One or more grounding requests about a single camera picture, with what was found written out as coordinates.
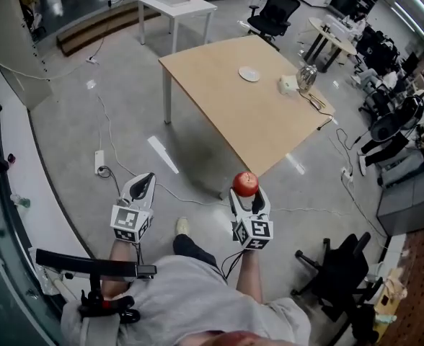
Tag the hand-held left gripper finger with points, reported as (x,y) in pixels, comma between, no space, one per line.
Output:
(129,187)
(152,193)

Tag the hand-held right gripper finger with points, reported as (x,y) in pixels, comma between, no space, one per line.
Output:
(264,204)
(235,205)

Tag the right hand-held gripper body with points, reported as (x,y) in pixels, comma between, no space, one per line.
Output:
(255,231)

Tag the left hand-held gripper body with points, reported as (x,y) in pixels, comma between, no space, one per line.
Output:
(127,220)

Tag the red apple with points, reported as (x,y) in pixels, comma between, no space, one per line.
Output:
(245,185)

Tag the white plate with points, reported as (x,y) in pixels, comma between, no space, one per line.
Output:
(249,74)

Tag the person's right forearm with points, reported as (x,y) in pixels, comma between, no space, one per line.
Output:
(250,276)

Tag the person's left forearm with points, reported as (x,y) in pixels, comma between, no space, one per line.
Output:
(120,261)

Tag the white power strip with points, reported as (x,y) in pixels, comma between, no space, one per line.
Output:
(99,160)
(92,61)
(347,174)

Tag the person's pale shoe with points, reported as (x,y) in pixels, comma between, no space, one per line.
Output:
(182,225)

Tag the person's black trouser leg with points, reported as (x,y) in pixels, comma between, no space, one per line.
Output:
(192,249)

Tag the black office chair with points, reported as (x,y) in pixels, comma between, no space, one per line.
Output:
(275,16)
(345,269)

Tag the person's grey shirt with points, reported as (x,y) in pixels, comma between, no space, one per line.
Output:
(183,301)

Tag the small green bottle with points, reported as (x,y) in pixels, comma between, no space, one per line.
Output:
(22,202)

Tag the cream square box device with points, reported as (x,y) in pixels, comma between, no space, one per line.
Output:
(287,85)

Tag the shiny metal kettle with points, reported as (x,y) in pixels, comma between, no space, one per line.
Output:
(306,78)

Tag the black round fan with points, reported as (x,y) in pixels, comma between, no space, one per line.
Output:
(385,128)

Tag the grey cabinet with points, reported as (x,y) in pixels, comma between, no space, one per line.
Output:
(410,204)

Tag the yellow cardboard box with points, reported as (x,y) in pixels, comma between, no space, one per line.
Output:
(387,301)

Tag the wooden step platform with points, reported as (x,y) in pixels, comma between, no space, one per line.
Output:
(96,27)

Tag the round beige table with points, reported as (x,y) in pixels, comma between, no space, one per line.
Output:
(329,36)

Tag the white square table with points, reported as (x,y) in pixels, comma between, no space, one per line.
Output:
(176,4)

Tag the white cabinet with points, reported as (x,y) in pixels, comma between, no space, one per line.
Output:
(6,42)

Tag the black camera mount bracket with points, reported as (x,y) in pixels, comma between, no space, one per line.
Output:
(89,265)

